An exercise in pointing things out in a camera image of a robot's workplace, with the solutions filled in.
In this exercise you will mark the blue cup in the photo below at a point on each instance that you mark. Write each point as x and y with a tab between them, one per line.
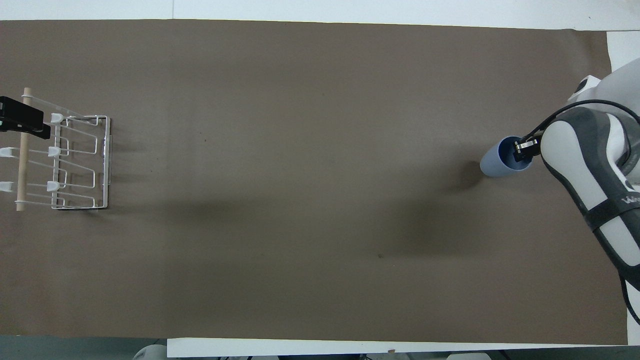
496	161

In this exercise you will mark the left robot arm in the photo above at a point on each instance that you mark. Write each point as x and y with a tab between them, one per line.
150	352

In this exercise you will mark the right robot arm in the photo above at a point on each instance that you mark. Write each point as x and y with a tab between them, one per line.
575	160

